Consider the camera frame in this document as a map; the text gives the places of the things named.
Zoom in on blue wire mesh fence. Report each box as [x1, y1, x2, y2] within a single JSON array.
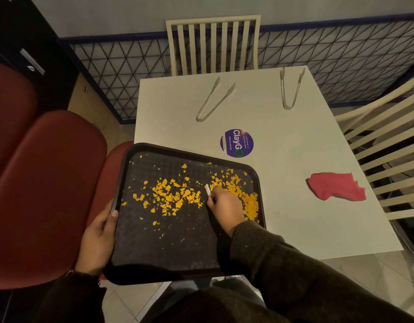
[[59, 13, 414, 125]]

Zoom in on red cloth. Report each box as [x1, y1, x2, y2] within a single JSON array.
[[306, 172, 367, 202]]

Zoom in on person's left hand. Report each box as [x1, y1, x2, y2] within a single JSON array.
[[75, 198, 119, 277]]

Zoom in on pile of yellow crumbs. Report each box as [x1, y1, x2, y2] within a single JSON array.
[[121, 162, 260, 236]]

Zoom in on dark cabinet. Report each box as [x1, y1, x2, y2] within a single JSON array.
[[0, 0, 80, 113]]

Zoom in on black plastic tray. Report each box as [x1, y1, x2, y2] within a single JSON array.
[[103, 142, 266, 286]]

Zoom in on person's right hand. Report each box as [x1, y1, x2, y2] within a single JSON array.
[[206, 186, 246, 238]]

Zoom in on metal tongs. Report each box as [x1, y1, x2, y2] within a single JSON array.
[[196, 76, 236, 123], [280, 67, 306, 111]]

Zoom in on red cushioned bench seat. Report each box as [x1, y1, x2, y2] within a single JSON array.
[[0, 61, 135, 290]]

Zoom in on person's right forearm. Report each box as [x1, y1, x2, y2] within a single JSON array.
[[218, 220, 414, 323]]

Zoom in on person's left forearm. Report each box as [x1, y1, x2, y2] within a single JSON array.
[[32, 268, 107, 323]]

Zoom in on person's legs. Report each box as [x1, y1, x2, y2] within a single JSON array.
[[140, 277, 292, 323]]

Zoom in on cream slatted wooden chair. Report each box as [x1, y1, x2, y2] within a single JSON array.
[[166, 15, 261, 77], [334, 76, 414, 290]]

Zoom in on round purple sticker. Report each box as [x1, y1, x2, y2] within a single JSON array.
[[220, 129, 255, 158]]

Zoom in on white table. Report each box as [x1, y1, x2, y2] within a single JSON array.
[[134, 66, 404, 260]]

